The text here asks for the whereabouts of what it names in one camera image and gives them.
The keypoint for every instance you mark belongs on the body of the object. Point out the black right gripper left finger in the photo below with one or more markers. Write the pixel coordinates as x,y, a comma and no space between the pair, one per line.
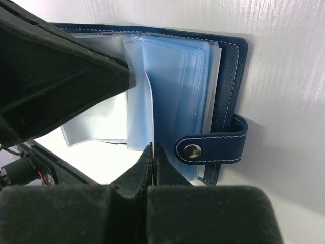
79,213

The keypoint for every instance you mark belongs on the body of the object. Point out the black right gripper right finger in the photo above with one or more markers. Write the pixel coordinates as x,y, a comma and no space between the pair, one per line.
178,212

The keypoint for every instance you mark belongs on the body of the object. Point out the blue leather card holder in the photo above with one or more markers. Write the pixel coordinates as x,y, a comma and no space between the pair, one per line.
195,80

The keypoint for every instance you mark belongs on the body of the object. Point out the grey striped credit card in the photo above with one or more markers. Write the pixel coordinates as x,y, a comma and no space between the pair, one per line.
151,114

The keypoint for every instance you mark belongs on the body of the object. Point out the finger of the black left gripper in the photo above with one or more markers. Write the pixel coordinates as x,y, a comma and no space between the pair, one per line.
48,77

